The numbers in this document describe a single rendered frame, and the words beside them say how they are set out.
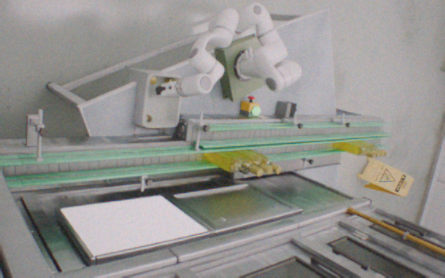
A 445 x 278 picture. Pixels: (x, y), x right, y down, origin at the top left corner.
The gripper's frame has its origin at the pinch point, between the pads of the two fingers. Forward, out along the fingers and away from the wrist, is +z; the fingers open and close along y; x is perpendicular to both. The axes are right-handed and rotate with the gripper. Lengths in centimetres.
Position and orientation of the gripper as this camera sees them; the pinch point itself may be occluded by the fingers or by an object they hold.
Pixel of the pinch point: (164, 90)
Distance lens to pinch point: 157.3
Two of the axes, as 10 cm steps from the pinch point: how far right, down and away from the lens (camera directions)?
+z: -6.4, 0.1, 7.7
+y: 7.7, -0.5, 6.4
